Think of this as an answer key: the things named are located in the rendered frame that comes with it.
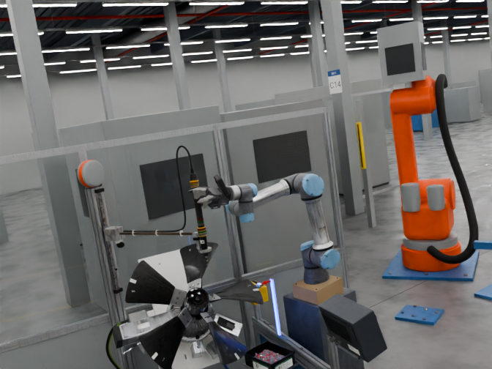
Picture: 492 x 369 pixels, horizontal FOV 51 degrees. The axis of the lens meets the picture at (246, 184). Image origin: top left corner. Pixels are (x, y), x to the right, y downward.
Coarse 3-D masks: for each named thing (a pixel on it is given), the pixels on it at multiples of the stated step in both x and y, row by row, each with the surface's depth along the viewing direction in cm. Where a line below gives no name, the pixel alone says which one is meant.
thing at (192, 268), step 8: (184, 248) 286; (192, 248) 284; (216, 248) 280; (184, 256) 284; (192, 256) 281; (200, 256) 278; (208, 256) 277; (184, 264) 281; (192, 264) 278; (200, 264) 275; (192, 272) 275; (200, 272) 271; (192, 280) 272
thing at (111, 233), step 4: (104, 228) 296; (108, 228) 294; (112, 228) 292; (116, 228) 291; (120, 228) 293; (104, 232) 294; (108, 232) 293; (112, 232) 291; (116, 232) 291; (108, 236) 293; (112, 236) 292; (116, 236) 291; (120, 236) 293; (124, 236) 296; (108, 240) 294; (112, 240) 292; (116, 240) 291
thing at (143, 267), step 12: (144, 264) 264; (132, 276) 263; (144, 276) 263; (156, 276) 263; (132, 288) 262; (144, 288) 262; (156, 288) 262; (168, 288) 262; (132, 300) 262; (144, 300) 263; (156, 300) 264; (168, 300) 263
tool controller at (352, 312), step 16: (336, 304) 222; (352, 304) 217; (336, 320) 215; (352, 320) 206; (368, 320) 207; (336, 336) 224; (352, 336) 208; (368, 336) 207; (352, 352) 217; (368, 352) 208
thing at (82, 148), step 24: (240, 120) 343; (264, 120) 351; (96, 144) 306; (120, 144) 312; (216, 144) 338; (336, 192) 379; (336, 216) 381; (288, 264) 367; (216, 288) 345; (48, 336) 303
